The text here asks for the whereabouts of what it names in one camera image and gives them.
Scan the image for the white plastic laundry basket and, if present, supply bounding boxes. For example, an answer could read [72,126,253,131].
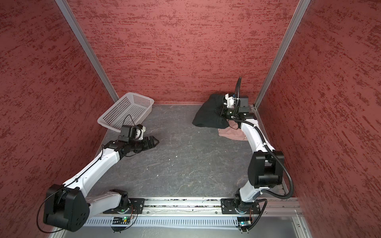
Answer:
[97,92,154,132]

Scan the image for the right circuit board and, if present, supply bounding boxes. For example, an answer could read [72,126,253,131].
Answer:
[237,217,252,230]

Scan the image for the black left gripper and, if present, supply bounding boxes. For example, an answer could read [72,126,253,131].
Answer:
[129,136,159,152]

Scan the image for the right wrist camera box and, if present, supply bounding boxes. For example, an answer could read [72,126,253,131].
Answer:
[224,94,249,109]

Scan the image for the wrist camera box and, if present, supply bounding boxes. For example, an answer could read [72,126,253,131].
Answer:
[224,94,249,109]
[118,124,146,142]

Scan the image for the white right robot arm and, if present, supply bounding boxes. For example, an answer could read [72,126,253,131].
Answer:
[220,105,283,213]

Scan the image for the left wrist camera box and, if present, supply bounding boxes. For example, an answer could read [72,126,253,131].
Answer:
[118,124,146,142]

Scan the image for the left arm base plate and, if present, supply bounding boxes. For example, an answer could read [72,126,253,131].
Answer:
[115,198,145,215]

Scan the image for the white slotted cable duct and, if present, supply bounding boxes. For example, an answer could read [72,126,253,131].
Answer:
[84,216,237,228]

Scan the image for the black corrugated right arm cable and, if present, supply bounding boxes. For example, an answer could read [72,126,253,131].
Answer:
[229,77,295,231]

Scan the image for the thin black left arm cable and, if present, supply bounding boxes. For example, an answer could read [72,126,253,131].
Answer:
[36,113,138,234]

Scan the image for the left circuit board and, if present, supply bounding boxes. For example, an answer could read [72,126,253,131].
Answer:
[112,217,130,226]

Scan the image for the pink shorts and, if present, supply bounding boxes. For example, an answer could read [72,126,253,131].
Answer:
[218,121,248,141]

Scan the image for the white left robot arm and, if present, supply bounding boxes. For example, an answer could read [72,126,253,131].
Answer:
[38,136,160,232]

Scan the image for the aluminium corner post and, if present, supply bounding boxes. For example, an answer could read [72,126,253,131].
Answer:
[254,0,311,111]
[55,0,119,102]

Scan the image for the black shorts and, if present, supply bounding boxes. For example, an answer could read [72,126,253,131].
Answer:
[192,94,230,129]

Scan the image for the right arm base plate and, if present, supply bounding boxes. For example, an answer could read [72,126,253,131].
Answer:
[220,198,261,215]

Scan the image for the circuit board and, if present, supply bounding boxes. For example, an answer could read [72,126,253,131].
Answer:
[237,217,252,230]
[112,217,130,226]

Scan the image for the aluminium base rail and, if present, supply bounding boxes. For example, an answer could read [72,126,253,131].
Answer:
[139,197,304,217]

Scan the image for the left aluminium corner post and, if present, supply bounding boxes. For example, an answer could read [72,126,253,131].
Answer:
[55,0,119,102]

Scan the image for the right aluminium corner post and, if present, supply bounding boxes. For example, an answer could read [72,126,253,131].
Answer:
[254,0,311,111]

